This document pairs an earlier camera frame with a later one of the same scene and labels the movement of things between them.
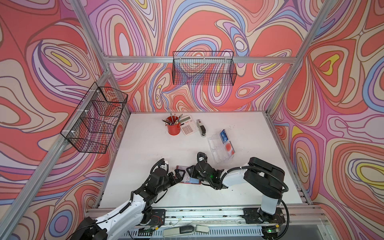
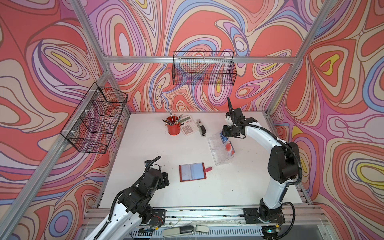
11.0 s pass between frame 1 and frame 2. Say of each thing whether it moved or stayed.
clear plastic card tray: stayed
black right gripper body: moved
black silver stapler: stayed
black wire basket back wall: stayed
